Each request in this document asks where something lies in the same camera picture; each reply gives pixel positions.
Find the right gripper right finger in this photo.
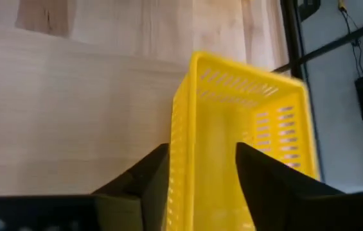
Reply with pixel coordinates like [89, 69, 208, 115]
[235, 142, 346, 231]

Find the thin black cable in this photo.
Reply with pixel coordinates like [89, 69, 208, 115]
[337, 0, 363, 78]

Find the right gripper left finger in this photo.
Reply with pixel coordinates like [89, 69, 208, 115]
[92, 142, 170, 231]

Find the black metal table frame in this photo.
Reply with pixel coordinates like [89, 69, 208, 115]
[272, 0, 363, 81]

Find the yellow plastic basket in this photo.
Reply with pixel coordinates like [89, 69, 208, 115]
[164, 50, 321, 231]

